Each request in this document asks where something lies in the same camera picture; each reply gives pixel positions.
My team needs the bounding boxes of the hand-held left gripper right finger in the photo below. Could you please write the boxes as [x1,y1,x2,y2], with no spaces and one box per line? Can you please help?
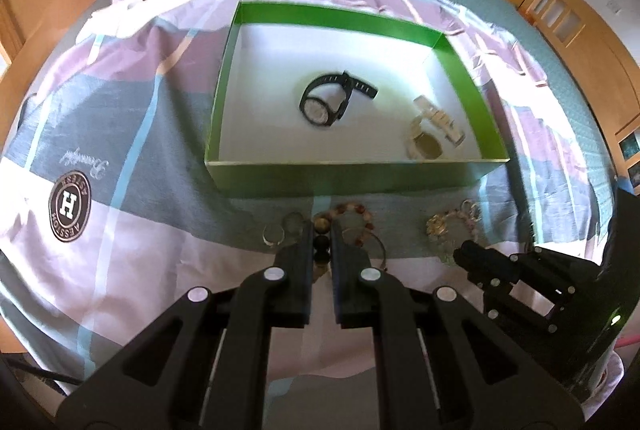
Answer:
[330,220,586,430]

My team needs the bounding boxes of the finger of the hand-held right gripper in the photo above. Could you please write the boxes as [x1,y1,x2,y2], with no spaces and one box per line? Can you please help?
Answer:
[453,249,566,337]
[461,239,603,296]

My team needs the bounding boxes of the gold ring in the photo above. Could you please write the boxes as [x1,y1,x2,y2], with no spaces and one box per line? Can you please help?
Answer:
[364,231,390,270]

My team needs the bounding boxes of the green cardboard box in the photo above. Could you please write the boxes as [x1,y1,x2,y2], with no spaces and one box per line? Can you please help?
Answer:
[204,0,511,200]

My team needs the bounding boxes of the pink crystal bracelet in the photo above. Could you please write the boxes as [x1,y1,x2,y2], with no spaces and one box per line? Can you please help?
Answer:
[452,200,484,242]

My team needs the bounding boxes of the black wrist watch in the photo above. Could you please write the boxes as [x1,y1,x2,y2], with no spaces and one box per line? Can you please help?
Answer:
[299,71,379,128]

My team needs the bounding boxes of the framed pictures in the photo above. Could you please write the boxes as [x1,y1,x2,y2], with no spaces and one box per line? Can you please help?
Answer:
[617,129,640,195]

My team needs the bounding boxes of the yellow crystal bracelet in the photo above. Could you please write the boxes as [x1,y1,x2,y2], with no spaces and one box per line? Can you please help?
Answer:
[425,211,455,261]

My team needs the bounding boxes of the brown bead bracelet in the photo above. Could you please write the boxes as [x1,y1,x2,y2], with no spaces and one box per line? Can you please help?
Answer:
[312,204,376,267]

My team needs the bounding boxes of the patterned bed sheet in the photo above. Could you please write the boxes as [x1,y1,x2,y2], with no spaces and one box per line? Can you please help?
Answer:
[0,0,618,430]

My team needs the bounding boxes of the beige strap wrist watch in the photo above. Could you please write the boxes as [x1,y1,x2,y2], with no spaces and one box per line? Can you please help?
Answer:
[406,95,467,160]

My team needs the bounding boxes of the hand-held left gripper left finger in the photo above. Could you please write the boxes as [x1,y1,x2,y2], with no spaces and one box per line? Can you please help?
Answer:
[57,220,315,430]

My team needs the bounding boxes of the wooden door with panes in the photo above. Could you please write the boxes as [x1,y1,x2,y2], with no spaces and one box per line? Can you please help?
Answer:
[520,0,640,136]

